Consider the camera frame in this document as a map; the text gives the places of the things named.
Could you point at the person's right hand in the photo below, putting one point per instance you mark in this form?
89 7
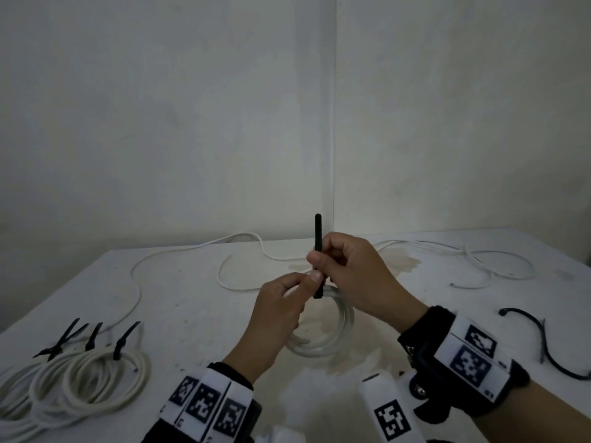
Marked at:
369 286

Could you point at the person's left hand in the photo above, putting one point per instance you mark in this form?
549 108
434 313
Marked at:
272 322

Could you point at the person's left thumb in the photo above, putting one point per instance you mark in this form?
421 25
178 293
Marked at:
308 289

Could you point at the person's right thumb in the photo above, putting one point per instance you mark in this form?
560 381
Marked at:
321 262

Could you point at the person's right forearm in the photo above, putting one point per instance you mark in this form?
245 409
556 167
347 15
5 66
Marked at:
545 417

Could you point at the left wristband with marker tags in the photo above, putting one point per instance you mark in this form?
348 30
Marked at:
203 403

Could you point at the wristband with marker tags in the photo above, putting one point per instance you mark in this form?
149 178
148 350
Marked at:
203 403
466 359

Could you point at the right wristband with marker tags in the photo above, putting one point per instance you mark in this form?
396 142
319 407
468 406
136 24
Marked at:
466 359

